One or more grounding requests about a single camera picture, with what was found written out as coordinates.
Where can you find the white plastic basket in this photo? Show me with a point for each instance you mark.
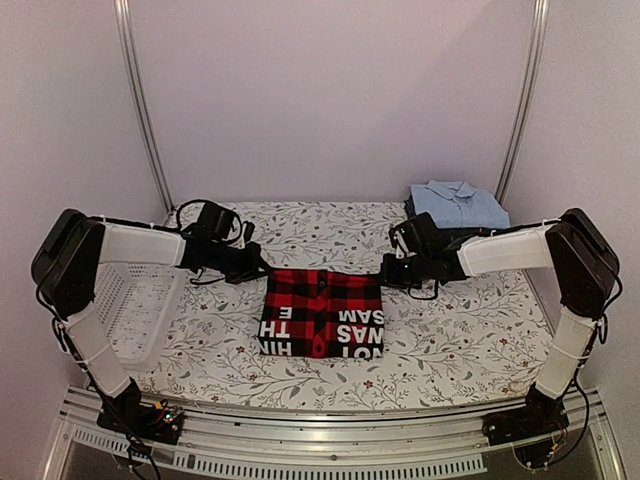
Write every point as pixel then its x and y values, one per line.
pixel 135 303

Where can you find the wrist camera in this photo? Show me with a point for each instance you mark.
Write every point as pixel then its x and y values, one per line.
pixel 398 243
pixel 247 231

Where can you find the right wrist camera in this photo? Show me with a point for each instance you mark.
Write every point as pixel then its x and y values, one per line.
pixel 398 243

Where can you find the dark shirts stack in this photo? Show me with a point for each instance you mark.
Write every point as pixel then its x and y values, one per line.
pixel 414 215

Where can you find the red black plaid shirt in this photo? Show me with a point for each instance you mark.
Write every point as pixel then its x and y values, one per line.
pixel 320 314

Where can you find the aluminium front rail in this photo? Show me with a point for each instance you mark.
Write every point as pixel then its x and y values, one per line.
pixel 227 442

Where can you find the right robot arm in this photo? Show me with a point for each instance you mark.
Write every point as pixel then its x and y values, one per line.
pixel 586 270

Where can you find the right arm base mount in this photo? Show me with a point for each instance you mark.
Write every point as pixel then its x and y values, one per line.
pixel 535 434

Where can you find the light blue shirt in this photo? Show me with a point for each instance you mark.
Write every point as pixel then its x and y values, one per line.
pixel 458 204

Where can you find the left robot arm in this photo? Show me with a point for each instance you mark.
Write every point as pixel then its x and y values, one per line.
pixel 65 267

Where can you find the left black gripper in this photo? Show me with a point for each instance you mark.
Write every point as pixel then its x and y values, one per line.
pixel 253 263

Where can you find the left aluminium post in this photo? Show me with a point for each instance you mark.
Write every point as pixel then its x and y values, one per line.
pixel 126 35

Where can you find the right aluminium post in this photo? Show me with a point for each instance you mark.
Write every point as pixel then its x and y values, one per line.
pixel 526 96

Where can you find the floral table cloth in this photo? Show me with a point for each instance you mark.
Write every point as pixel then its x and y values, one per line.
pixel 480 340

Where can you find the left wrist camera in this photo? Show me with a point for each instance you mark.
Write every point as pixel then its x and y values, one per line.
pixel 247 231

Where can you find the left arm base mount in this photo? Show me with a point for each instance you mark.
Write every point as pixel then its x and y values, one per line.
pixel 158 422

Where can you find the aluminium post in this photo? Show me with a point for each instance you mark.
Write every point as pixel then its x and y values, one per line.
pixel 526 96
pixel 126 35

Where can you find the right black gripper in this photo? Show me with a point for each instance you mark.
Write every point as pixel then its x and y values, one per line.
pixel 389 276

